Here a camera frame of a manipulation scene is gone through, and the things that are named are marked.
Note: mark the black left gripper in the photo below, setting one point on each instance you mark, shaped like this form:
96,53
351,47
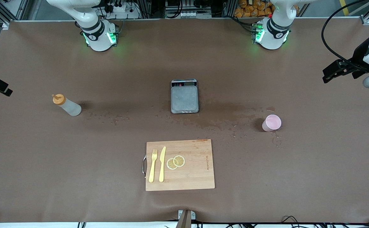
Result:
358,57

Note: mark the translucent sauce bottle orange cap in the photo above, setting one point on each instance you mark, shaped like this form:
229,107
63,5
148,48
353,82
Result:
70,108

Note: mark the pink plastic cup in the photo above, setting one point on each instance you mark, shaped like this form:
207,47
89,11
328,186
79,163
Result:
271,124

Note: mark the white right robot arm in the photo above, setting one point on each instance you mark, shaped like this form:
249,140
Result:
98,36

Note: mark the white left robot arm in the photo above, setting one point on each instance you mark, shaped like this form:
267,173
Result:
274,31

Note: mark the orange packaged goods pile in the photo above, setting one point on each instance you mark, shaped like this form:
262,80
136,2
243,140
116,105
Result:
254,9

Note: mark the white power strip black plugs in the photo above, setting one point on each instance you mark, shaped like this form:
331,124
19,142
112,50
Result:
121,9

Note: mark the grey digital kitchen scale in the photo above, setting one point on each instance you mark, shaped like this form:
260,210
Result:
184,98

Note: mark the white terminal strip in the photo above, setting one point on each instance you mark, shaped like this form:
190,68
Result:
189,13

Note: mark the yellow plastic fork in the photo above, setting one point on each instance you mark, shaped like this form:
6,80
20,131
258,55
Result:
152,171

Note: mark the lemon slice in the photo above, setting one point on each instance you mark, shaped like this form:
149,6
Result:
179,161
171,164

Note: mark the yellow plastic knife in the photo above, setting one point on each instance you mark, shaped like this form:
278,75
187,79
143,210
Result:
162,167

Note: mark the aluminium frame profile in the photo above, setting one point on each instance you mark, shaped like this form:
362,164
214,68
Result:
6,25
367,21

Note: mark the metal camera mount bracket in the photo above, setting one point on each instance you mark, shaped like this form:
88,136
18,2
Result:
186,220

